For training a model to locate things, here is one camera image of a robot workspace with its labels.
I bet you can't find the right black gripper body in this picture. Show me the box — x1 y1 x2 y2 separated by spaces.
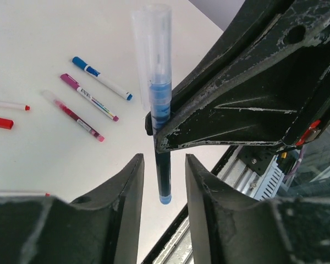
280 49 330 155

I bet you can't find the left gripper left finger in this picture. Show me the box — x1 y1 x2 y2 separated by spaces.
0 153 145 263

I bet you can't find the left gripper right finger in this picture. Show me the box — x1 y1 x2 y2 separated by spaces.
184 153 330 264

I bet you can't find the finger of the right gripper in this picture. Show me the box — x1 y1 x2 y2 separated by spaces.
155 1 330 152
144 0 283 137

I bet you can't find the clear pen cap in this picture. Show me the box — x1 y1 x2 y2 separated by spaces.
131 4 172 111

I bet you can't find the white pen blue print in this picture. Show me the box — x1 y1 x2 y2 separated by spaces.
149 73 172 205

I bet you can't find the pink white pen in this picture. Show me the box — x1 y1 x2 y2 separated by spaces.
60 73 119 122

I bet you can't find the white marker blue end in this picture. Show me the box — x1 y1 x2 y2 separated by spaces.
71 56 133 101

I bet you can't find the thin white red pen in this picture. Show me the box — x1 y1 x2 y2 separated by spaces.
0 190 50 197

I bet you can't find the red pen cap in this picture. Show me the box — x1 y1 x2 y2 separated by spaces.
0 118 14 130

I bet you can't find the thin red tipped refill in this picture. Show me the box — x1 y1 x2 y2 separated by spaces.
0 101 30 111

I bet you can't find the aluminium rail frame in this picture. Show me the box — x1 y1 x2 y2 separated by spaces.
140 144 330 264

